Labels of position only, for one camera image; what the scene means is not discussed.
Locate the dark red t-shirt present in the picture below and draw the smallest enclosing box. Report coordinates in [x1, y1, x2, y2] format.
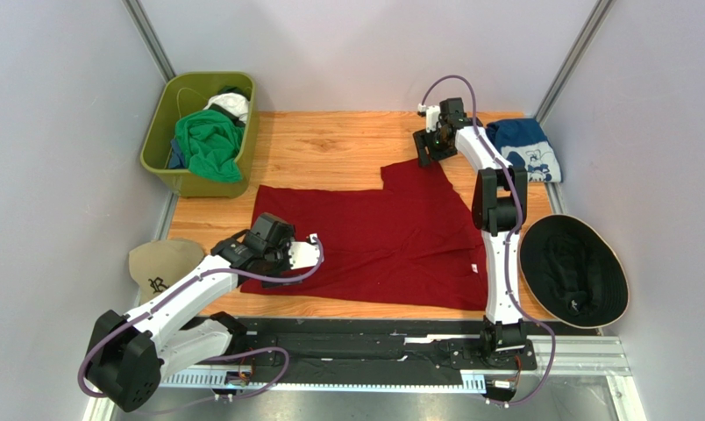
[241, 160, 488, 310]

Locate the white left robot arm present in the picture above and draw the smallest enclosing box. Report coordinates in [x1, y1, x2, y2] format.
[76, 213, 325, 412]

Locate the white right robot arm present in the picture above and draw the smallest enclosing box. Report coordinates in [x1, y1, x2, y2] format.
[413, 98, 527, 358]

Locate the folded blue printed t-shirt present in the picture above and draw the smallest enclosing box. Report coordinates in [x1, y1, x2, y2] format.
[486, 118, 562, 183]

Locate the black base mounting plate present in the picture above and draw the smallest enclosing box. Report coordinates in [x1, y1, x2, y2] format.
[227, 318, 538, 387]

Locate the beige bucket hat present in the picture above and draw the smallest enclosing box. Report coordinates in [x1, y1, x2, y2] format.
[128, 239, 205, 304]

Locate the green t-shirt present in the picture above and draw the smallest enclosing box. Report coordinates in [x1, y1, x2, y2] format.
[174, 110, 245, 183]

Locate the dark blue garment in basket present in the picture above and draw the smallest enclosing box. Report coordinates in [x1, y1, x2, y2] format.
[167, 139, 187, 170]

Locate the white garment in basket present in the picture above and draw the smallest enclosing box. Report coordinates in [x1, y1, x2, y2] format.
[204, 92, 250, 124]

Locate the green plastic laundry basket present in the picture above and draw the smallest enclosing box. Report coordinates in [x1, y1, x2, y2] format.
[140, 72, 259, 198]

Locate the black wide-brim hat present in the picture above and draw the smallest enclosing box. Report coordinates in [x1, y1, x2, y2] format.
[519, 214, 630, 329]

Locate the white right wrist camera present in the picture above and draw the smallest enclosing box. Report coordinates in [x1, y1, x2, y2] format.
[417, 103, 441, 132]

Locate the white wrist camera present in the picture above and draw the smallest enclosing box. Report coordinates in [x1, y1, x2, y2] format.
[417, 103, 441, 132]
[288, 233, 324, 269]

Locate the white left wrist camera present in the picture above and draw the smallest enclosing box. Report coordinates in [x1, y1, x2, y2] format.
[288, 233, 324, 269]

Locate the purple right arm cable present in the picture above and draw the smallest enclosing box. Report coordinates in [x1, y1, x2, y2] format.
[420, 75, 557, 407]

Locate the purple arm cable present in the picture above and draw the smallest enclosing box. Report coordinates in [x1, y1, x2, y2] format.
[420, 75, 557, 407]
[76, 234, 325, 401]

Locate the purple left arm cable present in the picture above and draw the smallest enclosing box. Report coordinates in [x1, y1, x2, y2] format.
[76, 234, 325, 401]

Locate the right aluminium corner post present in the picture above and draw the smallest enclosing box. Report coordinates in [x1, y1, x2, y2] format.
[534, 0, 616, 125]

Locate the aluminium corner post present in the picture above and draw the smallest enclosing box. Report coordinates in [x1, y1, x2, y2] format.
[123, 0, 176, 82]
[534, 0, 616, 125]

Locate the aluminium frame rail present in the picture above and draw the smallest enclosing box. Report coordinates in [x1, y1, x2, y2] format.
[83, 327, 648, 421]

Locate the left aluminium corner post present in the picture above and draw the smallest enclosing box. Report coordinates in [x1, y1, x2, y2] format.
[123, 0, 176, 82]

